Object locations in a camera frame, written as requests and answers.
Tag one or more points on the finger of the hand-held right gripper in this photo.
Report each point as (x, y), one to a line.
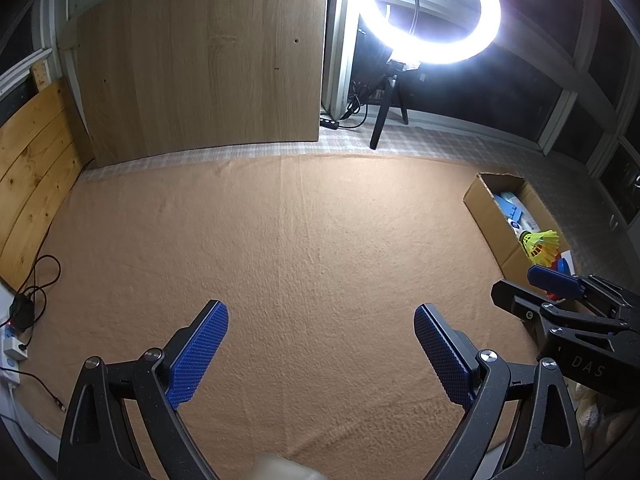
(555, 281)
(515, 297)

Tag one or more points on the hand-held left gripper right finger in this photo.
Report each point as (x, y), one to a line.
(442, 355)

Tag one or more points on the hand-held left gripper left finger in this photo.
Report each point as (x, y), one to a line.
(197, 355)

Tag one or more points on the blue round lid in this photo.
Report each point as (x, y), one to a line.
(562, 265)

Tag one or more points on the yellow shuttlecock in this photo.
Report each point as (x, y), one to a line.
(537, 247)

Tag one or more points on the brown cardboard box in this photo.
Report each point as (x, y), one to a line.
(492, 240)

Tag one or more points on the blue phone stand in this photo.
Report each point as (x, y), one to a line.
(510, 206)

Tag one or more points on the pale blurred object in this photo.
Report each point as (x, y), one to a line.
(285, 467)

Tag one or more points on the checkered sheet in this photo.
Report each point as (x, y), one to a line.
(450, 145)

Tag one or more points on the black power adapter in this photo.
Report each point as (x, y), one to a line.
(22, 312)

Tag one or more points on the white power strip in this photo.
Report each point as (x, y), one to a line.
(12, 345)

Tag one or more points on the black tripod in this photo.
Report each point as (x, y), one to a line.
(380, 125)

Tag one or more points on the pine wood panel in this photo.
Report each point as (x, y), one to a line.
(35, 170)

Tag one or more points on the black power strip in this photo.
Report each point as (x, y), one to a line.
(330, 122)

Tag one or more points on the large light wooden board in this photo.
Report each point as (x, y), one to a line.
(200, 60)

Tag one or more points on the white window frame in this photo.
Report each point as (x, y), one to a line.
(340, 60)

